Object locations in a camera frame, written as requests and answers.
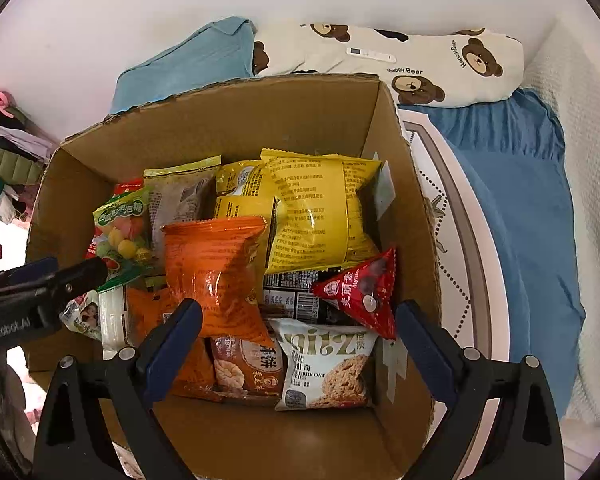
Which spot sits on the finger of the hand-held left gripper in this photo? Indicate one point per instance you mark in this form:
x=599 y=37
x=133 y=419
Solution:
x=80 y=280
x=32 y=271

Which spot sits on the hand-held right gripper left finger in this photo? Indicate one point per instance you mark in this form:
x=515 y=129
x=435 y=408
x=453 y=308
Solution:
x=172 y=345

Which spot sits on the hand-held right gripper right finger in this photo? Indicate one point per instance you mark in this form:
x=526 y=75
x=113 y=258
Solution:
x=425 y=350

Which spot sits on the orange snack packet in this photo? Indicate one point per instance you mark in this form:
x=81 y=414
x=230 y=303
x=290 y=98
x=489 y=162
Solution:
x=215 y=275
x=147 y=310

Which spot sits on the fruit candy packet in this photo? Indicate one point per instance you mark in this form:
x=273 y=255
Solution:
x=120 y=230

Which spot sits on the brown cracker snack packet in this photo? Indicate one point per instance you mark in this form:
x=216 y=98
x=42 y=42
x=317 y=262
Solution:
x=245 y=365

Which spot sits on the red triangular snack packet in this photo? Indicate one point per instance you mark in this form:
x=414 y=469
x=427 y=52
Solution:
x=360 y=290

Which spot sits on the white oat cookie packet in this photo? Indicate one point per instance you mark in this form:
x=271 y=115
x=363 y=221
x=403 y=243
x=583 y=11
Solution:
x=330 y=370

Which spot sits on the long red snack packet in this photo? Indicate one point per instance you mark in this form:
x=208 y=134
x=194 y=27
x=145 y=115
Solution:
x=130 y=187

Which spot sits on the beige grey snack packet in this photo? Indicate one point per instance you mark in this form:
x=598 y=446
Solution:
x=180 y=195

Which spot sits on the small yellow snack packet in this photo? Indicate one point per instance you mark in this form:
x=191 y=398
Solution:
x=240 y=185

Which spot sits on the large yellow snack packet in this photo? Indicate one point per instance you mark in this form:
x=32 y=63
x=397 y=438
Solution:
x=315 y=210

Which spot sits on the brown cardboard box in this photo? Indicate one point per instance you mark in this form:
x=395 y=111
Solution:
x=255 y=120

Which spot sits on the plain white snack packet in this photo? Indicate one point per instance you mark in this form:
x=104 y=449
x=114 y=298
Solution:
x=112 y=320

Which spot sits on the pile of clothes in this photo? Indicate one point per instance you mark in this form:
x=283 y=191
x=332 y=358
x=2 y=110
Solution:
x=10 y=160

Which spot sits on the black snack packet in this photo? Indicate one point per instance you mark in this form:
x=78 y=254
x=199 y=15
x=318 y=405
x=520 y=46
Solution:
x=290 y=300

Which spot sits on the blue blanket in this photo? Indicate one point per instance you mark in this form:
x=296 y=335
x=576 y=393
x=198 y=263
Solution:
x=510 y=210

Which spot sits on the light blue pillow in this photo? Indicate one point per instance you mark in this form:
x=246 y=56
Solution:
x=190 y=65

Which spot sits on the white textured blanket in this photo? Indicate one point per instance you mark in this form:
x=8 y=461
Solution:
x=575 y=160

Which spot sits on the bear print pillow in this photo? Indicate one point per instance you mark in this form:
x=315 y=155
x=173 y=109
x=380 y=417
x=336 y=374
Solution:
x=430 y=75

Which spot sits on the white remote control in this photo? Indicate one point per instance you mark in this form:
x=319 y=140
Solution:
x=370 y=53

